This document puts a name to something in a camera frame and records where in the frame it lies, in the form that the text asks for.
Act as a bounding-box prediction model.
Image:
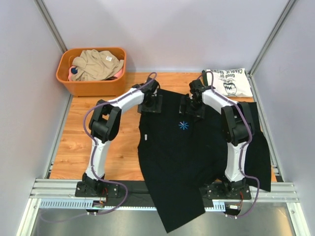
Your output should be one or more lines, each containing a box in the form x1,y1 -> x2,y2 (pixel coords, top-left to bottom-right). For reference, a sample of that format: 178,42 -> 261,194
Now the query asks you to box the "black t shirt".
136,88 -> 273,234

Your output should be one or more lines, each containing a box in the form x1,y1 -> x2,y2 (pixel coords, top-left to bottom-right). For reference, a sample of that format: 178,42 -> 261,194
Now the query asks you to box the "folded white printed t shirt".
201,68 -> 252,98

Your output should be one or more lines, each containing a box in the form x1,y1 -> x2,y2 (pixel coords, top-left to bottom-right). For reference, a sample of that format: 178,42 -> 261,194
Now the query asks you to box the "pink garment in basket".
68,66 -> 123,81

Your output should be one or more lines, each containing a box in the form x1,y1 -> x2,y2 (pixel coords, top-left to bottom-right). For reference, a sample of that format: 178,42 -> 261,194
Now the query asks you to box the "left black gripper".
137,95 -> 161,116

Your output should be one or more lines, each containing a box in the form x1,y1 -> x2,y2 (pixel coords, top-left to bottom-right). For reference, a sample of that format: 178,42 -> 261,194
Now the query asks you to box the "left aluminium corner post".
34,0 -> 67,53

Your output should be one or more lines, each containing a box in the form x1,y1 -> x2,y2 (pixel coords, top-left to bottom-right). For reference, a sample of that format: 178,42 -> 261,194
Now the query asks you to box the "blue garment in basket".
71,68 -> 78,74

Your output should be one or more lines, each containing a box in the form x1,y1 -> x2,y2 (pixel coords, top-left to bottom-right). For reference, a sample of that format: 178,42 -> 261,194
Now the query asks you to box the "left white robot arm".
75,77 -> 162,197

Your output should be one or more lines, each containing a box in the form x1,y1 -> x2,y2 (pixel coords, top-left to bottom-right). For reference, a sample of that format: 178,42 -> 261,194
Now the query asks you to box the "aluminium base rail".
30,179 -> 299,212

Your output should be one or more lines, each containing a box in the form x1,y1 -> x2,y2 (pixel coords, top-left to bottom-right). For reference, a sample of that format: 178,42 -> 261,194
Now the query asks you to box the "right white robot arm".
179,79 -> 255,199

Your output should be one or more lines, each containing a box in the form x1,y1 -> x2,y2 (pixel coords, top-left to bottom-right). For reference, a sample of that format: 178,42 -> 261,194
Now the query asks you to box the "right aluminium corner post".
248,0 -> 300,76

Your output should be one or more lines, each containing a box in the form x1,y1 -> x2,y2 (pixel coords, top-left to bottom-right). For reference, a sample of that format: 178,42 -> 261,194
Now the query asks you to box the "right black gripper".
178,97 -> 204,123

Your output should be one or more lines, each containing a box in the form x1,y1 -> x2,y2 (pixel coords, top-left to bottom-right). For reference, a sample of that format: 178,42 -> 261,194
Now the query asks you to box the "beige shirt in basket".
71,49 -> 125,82

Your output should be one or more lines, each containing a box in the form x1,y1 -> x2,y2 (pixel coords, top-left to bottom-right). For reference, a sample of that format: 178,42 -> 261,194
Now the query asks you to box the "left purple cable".
39,72 -> 158,223

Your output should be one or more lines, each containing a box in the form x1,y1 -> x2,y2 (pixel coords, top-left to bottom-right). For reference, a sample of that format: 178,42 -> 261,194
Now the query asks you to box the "orange plastic basket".
56,47 -> 126,97

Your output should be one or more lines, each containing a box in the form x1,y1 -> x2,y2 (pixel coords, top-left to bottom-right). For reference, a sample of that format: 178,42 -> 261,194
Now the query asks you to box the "purple cable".
39,72 -> 158,223
203,71 -> 260,220

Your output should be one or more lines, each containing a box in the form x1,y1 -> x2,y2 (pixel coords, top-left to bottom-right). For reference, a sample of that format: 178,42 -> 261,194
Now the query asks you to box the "aluminium corner post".
34,0 -> 67,53
248,0 -> 300,76

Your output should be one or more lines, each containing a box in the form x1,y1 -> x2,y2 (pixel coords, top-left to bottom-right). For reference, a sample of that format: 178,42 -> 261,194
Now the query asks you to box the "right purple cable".
203,71 -> 260,220

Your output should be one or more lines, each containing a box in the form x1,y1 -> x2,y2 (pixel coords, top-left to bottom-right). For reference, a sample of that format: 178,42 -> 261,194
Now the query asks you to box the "black base cloth strip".
103,180 -> 227,208

